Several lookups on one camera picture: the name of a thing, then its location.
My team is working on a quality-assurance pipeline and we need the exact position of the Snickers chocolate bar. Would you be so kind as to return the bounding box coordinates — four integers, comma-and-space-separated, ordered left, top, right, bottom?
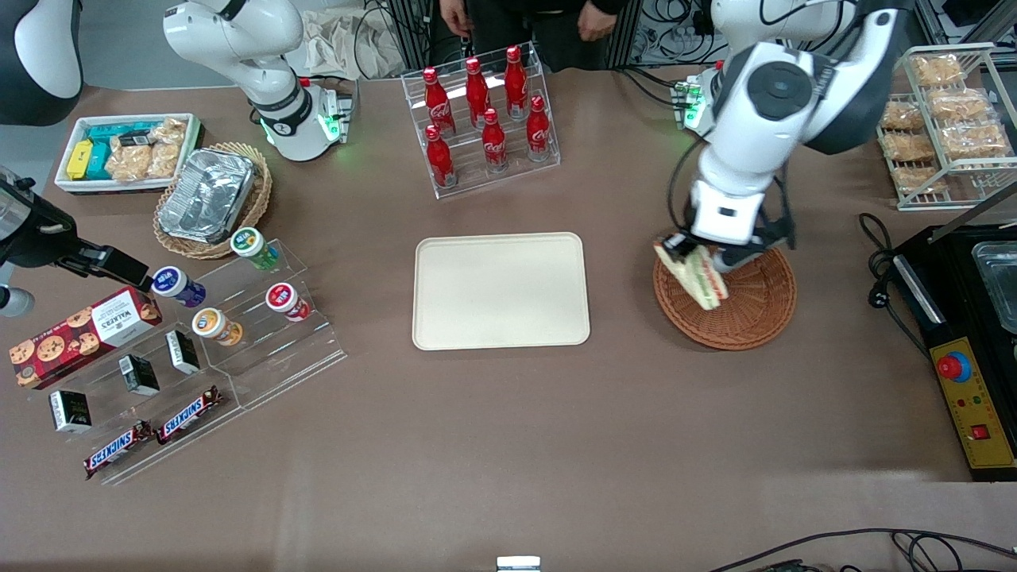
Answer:
156, 386, 228, 446
83, 420, 157, 481

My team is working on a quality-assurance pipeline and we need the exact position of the cream rectangular plastic tray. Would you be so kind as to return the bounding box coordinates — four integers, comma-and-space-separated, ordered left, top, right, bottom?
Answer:
412, 232, 591, 351

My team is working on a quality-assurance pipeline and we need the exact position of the clear acrylic stepped stand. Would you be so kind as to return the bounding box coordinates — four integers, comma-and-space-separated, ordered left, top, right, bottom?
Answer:
28, 322, 243, 487

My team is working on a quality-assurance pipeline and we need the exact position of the beige cloth bag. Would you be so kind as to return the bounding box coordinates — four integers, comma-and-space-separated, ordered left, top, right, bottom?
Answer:
304, 8, 407, 81

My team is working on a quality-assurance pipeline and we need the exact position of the black power cable with plug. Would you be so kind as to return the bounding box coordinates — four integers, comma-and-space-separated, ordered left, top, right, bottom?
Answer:
858, 212, 932, 360

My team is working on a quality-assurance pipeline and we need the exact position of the black cable bundle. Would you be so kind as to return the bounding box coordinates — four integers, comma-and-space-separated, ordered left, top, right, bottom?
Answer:
621, 0, 717, 69

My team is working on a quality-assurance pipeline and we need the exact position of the silver foil tray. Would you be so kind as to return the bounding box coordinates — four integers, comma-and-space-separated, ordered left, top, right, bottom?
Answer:
178, 149, 256, 245

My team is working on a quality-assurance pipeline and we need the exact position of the red cola bottle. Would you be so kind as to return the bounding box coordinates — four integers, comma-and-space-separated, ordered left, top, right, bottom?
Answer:
424, 124, 457, 189
422, 67, 456, 137
504, 44, 530, 122
464, 56, 492, 129
481, 106, 509, 173
525, 95, 552, 164

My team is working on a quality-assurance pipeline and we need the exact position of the white wire shelf rack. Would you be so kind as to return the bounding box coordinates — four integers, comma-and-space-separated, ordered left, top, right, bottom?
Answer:
876, 42, 1017, 212

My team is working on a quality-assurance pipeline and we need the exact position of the bagged brown pastry snack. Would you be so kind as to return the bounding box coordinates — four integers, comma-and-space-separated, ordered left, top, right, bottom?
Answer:
891, 164, 948, 195
938, 122, 1012, 160
926, 87, 988, 125
909, 51, 967, 87
882, 130, 938, 163
880, 101, 927, 133

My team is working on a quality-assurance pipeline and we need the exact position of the person's left hand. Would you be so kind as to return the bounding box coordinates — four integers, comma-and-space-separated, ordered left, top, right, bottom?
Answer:
577, 0, 623, 42

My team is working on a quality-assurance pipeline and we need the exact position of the blue lid snack cup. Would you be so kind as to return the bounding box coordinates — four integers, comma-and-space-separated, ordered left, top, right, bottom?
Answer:
150, 265, 207, 310

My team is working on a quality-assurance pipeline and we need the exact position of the person's dark clothed torso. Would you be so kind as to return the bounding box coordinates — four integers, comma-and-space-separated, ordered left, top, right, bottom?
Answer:
465, 0, 609, 73

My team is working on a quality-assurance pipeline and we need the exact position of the aluminium frame post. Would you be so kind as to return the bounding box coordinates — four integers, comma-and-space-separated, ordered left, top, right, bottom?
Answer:
388, 0, 435, 74

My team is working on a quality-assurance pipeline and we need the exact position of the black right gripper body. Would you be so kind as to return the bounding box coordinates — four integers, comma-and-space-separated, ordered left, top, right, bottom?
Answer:
0, 167, 80, 269

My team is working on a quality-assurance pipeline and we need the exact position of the red lid snack cup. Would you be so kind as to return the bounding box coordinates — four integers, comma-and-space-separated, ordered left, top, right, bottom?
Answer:
265, 281, 311, 323

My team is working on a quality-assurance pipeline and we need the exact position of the round brown wicker basket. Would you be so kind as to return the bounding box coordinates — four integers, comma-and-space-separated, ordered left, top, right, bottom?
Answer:
653, 242, 797, 351

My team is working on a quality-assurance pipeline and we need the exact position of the clear bag of cookies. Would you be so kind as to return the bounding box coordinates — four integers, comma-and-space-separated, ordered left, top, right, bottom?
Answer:
106, 143, 153, 183
148, 118, 188, 180

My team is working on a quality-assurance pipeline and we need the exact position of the orange lid snack cup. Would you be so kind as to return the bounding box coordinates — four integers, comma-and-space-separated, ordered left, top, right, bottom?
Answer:
191, 307, 243, 347

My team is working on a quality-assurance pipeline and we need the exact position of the person's right hand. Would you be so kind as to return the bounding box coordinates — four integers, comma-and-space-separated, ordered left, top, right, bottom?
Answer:
441, 0, 476, 39

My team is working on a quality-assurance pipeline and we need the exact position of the green lid snack cup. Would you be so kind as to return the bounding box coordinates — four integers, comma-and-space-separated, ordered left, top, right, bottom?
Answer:
230, 226, 281, 272

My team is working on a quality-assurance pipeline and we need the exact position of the white plastic crate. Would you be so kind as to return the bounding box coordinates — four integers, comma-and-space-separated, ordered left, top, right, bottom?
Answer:
54, 114, 201, 196

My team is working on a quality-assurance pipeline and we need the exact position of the thin black floor cable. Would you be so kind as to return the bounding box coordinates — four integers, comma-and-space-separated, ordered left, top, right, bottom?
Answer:
706, 526, 1017, 572

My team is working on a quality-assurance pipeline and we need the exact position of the oval tan wicker basket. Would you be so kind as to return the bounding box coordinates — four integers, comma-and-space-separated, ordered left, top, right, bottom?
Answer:
154, 142, 273, 261

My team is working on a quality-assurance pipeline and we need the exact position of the black appliance with yellow panel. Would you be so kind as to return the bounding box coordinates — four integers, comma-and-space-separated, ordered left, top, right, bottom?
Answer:
886, 181, 1017, 483

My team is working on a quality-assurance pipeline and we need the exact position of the triangle sandwich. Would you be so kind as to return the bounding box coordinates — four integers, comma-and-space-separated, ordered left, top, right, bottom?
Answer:
653, 241, 730, 311

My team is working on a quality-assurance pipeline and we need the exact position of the red cookie box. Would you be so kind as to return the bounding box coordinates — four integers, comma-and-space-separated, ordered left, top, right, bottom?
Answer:
9, 286, 163, 391

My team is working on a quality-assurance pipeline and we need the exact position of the clear acrylic cup stand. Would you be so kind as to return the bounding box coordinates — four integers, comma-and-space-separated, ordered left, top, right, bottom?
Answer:
151, 237, 348, 412

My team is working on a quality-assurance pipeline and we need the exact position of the white controller box green light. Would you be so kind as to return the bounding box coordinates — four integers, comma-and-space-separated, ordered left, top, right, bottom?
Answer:
674, 75, 717, 133
317, 86, 355, 145

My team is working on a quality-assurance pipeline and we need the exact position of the clear acrylic bottle rack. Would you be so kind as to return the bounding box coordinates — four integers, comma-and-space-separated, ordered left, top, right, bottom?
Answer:
401, 42, 562, 200

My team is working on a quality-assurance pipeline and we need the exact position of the red emergency stop button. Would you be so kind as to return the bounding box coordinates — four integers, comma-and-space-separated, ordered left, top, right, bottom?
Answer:
936, 350, 973, 384

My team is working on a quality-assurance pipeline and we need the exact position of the steel pan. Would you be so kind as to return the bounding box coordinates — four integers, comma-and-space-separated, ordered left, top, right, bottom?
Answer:
970, 240, 1017, 335

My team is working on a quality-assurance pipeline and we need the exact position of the small black box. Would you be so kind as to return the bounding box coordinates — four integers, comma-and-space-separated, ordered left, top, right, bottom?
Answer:
49, 388, 93, 435
164, 329, 202, 376
118, 354, 160, 397

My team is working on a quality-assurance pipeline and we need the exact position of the yellow snack pack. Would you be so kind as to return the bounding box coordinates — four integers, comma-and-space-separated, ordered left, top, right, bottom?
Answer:
66, 139, 97, 182

